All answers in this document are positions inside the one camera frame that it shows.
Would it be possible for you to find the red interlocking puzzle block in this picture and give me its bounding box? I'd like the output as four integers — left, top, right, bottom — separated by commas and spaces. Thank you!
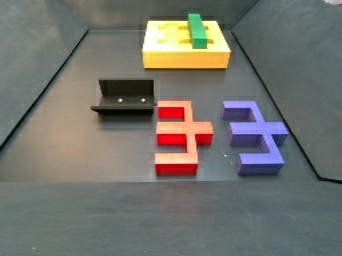
155, 101, 213, 176

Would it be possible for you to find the purple interlocking puzzle block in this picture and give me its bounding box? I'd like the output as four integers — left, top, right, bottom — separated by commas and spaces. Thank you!
221, 101, 288, 175

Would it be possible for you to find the green rectangular bar block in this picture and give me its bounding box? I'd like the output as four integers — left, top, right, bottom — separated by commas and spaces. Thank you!
187, 13, 207, 49

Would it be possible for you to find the black angle bracket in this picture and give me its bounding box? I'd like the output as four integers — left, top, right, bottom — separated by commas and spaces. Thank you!
90, 79, 155, 114

